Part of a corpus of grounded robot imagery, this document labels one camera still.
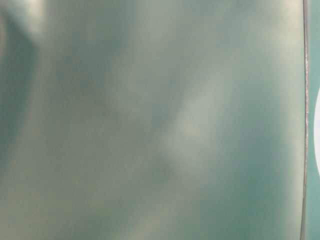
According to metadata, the white bowl edge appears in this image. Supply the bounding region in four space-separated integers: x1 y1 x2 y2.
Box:
313 92 320 174

